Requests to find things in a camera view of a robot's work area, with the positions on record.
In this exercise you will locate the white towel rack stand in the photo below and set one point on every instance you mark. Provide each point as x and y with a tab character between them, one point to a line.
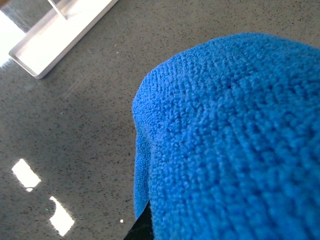
56	33

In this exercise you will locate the blue microfiber towel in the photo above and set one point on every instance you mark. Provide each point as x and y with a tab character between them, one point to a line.
228	141

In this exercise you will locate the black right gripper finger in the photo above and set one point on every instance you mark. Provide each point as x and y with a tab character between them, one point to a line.
143	227

